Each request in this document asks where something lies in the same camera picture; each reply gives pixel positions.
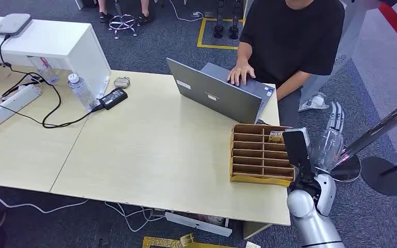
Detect black adapter cable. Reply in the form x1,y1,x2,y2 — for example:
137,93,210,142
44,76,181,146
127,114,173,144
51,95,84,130
0,72,105,129

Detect clear water bottle white cap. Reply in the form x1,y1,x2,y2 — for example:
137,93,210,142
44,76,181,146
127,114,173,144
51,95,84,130
67,72,99,112

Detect yellow floor tape marking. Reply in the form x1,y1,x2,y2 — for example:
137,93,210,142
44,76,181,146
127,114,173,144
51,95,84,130
196,17,246,51

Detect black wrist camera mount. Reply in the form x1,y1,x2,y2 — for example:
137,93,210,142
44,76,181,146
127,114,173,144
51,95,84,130
282,128,318,184

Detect cardboard card organizer box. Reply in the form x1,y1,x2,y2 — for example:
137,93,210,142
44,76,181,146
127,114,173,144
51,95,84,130
229,123,296,188

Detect long white power strip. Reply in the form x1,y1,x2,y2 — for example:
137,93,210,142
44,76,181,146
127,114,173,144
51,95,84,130
164,211,233,238

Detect wooden table leg panel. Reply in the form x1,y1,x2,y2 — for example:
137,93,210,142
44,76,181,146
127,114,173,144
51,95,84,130
242,221,273,241

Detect black power adapter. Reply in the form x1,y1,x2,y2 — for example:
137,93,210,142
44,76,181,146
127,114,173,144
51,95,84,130
99,88,129,111

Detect white plastic strip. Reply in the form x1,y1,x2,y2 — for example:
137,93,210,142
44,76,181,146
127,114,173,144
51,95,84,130
95,75,111,100

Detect chrome stool base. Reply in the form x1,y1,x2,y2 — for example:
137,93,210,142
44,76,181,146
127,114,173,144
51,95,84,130
108,13,139,40

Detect white cabinet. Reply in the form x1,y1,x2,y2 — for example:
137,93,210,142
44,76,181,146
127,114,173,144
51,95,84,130
0,15,112,100

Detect black device cable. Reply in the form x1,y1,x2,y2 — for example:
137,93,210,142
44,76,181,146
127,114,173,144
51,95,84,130
0,34,45,98

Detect black stanchion post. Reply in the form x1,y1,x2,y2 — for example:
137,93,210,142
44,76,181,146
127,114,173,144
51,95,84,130
360,156,397,197

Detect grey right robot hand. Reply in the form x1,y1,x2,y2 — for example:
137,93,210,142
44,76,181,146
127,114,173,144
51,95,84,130
311,101,345,173

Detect yellow cardboard piece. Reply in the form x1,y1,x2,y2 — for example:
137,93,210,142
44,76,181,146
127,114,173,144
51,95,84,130
142,233,237,248

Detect white floor cable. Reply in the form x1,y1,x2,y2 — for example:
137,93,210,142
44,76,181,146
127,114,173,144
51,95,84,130
0,192,90,215
168,0,205,23

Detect person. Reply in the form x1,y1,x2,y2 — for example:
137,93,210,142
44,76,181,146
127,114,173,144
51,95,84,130
227,0,346,128

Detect small grey case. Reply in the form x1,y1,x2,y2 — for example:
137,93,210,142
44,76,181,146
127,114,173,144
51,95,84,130
113,76,131,89

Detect person's right hand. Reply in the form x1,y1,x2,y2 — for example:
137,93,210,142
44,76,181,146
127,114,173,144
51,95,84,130
227,64,256,87

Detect black robot leg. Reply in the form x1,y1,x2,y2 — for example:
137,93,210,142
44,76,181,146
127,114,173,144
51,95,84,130
213,0,226,39
228,0,244,40

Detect background person's legs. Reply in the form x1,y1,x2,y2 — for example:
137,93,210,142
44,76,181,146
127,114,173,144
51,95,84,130
97,0,154,27

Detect grey laptop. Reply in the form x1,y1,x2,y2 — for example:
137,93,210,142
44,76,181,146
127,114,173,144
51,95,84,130
166,57,276,125

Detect white tangled cable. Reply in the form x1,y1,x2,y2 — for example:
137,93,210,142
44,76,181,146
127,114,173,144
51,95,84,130
104,200,167,233

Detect grey flat device box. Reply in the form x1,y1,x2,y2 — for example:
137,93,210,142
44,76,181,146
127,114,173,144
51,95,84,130
0,13,33,38

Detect chrome stanchion post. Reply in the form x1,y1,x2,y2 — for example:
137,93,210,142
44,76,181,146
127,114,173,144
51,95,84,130
330,92,397,183

